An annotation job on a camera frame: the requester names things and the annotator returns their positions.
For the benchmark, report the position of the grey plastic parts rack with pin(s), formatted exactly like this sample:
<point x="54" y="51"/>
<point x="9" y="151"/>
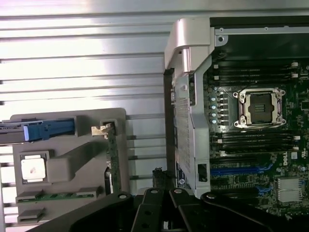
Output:
<point x="60" y="169"/>

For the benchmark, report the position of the hard disk blue carrier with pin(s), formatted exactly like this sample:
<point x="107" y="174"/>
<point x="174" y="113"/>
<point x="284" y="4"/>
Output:
<point x="48" y="128"/>

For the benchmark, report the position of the silver CPU chip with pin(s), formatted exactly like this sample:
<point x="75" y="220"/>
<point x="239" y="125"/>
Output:
<point x="33" y="169"/>

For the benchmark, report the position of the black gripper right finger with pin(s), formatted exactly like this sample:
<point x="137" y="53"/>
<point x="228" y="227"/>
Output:
<point x="188" y="210"/>

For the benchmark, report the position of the black RAM slot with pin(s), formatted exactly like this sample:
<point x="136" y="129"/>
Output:
<point x="256" y="68"/>
<point x="256" y="78"/>

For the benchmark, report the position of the metal CPU socket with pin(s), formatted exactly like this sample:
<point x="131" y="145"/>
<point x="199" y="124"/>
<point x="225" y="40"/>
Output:
<point x="259" y="108"/>

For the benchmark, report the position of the loose green RAM stick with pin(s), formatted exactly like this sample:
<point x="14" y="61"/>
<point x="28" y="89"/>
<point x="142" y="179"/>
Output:
<point x="58" y="196"/>

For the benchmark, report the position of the open dark grey PC case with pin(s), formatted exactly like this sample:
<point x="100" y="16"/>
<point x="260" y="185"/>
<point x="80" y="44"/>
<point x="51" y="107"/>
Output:
<point x="190" y="36"/>

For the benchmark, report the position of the green motherboard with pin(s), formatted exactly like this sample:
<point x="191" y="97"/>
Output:
<point x="297" y="108"/>

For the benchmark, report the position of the blue expansion slot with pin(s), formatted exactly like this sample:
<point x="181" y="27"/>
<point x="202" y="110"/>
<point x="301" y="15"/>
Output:
<point x="236" y="171"/>

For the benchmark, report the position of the silver finned heat sink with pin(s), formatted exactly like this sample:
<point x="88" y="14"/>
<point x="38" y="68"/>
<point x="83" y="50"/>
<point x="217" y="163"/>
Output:
<point x="289" y="189"/>

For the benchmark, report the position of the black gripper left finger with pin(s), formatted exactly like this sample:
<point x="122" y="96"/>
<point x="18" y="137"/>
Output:
<point x="149" y="212"/>

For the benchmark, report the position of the long black expansion slot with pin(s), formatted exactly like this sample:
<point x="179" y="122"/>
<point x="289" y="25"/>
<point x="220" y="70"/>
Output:
<point x="234" y="160"/>
<point x="234" y="192"/>

